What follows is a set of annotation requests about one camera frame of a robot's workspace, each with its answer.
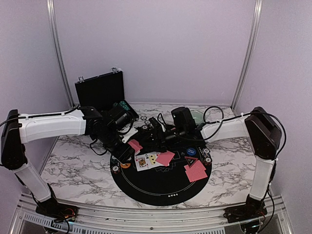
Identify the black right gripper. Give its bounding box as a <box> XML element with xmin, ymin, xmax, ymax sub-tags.
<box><xmin>139</xmin><ymin>127</ymin><xmax>186</xmax><ymax>153</ymax></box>

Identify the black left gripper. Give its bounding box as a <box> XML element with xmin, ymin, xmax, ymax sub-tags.
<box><xmin>98</xmin><ymin>127</ymin><xmax>135</xmax><ymax>164</ymax></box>

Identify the red playing card deck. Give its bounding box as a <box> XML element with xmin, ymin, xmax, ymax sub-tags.
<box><xmin>128</xmin><ymin>139</ymin><xmax>143</xmax><ymax>155</ymax></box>

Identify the orange big blind button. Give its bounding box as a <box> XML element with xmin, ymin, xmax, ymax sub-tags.
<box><xmin>120</xmin><ymin>163</ymin><xmax>131</xmax><ymax>169</ymax></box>

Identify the jack of hearts card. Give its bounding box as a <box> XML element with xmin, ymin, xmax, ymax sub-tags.
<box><xmin>135</xmin><ymin>155</ymin><xmax>150</xmax><ymax>172</ymax></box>

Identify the red face-down card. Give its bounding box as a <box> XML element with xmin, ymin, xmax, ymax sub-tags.
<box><xmin>156</xmin><ymin>151</ymin><xmax>175</xmax><ymax>166</ymax></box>

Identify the three of clubs card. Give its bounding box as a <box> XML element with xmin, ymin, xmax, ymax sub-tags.
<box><xmin>145</xmin><ymin>152</ymin><xmax>159</xmax><ymax>169</ymax></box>

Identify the blue small blind button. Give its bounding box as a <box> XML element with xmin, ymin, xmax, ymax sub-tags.
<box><xmin>187</xmin><ymin>148</ymin><xmax>196</xmax><ymax>156</ymax></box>

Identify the red card dealt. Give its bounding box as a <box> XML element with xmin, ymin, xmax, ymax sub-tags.
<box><xmin>184</xmin><ymin>161</ymin><xmax>206</xmax><ymax>171</ymax></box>
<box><xmin>185</xmin><ymin>169</ymin><xmax>208</xmax><ymax>182</ymax></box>

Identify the red triangular all-in marker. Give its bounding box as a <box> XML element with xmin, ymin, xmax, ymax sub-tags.
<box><xmin>185</xmin><ymin>156</ymin><xmax>198</xmax><ymax>168</ymax></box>

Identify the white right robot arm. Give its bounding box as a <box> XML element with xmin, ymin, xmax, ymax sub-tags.
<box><xmin>139</xmin><ymin>106</ymin><xmax>286</xmax><ymax>218</ymax></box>

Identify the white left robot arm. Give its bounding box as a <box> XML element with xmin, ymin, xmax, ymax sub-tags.
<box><xmin>1</xmin><ymin>106</ymin><xmax>138</xmax><ymax>217</ymax></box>

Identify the round black poker mat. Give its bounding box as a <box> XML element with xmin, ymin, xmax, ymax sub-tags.
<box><xmin>110</xmin><ymin>133</ymin><xmax>212</xmax><ymax>206</ymax></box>

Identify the green glass bowl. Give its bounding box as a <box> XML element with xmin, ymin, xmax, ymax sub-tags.
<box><xmin>191</xmin><ymin>110</ymin><xmax>205</xmax><ymax>125</ymax></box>

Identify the green chip row right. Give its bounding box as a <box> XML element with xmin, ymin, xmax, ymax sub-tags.
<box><xmin>119</xmin><ymin>100</ymin><xmax>130</xmax><ymax>111</ymax></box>

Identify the black poker chip case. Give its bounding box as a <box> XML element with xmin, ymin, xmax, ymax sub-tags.
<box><xmin>75</xmin><ymin>68</ymin><xmax>138</xmax><ymax>119</ymax></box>

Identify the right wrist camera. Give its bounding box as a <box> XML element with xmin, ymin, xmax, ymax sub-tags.
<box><xmin>171</xmin><ymin>107</ymin><xmax>196</xmax><ymax>137</ymax></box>

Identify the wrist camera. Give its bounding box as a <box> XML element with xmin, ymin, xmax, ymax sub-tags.
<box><xmin>171</xmin><ymin>107</ymin><xmax>196</xmax><ymax>137</ymax></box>
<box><xmin>107</xmin><ymin>105</ymin><xmax>138</xmax><ymax>143</ymax></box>

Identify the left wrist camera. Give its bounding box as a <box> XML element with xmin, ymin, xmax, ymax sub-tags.
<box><xmin>107</xmin><ymin>105</ymin><xmax>138</xmax><ymax>143</ymax></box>

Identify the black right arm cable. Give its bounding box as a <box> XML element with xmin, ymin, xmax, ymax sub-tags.
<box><xmin>202</xmin><ymin>105</ymin><xmax>286</xmax><ymax>161</ymax></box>

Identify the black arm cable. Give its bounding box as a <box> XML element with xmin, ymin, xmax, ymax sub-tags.
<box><xmin>0</xmin><ymin>103</ymin><xmax>81</xmax><ymax>169</ymax></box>
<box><xmin>202</xmin><ymin>105</ymin><xmax>286</xmax><ymax>161</ymax></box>

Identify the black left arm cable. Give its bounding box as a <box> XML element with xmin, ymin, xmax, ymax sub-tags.
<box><xmin>0</xmin><ymin>103</ymin><xmax>81</xmax><ymax>169</ymax></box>

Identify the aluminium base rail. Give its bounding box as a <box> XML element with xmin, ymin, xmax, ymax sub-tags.
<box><xmin>8</xmin><ymin>194</ymin><xmax>293</xmax><ymax>234</ymax></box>

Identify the left aluminium frame post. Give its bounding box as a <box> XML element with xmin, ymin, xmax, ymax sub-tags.
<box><xmin>46</xmin><ymin>0</ymin><xmax>74</xmax><ymax>107</ymax></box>

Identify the aluminium frame post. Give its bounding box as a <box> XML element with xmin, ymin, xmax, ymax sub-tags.
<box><xmin>46</xmin><ymin>0</ymin><xmax>74</xmax><ymax>107</ymax></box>
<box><xmin>231</xmin><ymin>0</ymin><xmax>263</xmax><ymax>111</ymax></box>

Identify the right aluminium frame post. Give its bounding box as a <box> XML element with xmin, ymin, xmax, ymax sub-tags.
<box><xmin>231</xmin><ymin>0</ymin><xmax>263</xmax><ymax>111</ymax></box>

